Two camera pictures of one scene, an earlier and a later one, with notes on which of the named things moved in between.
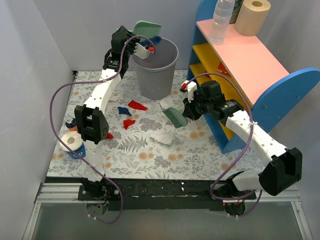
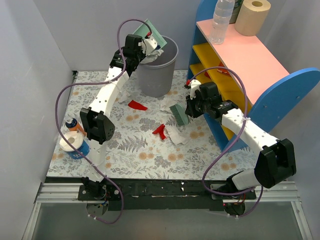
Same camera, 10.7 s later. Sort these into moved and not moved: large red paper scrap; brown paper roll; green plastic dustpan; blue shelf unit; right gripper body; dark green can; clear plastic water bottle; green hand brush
Moved: green hand brush; green plastic dustpan
Not moved: dark green can; brown paper roll; large red paper scrap; blue shelf unit; right gripper body; clear plastic water bottle
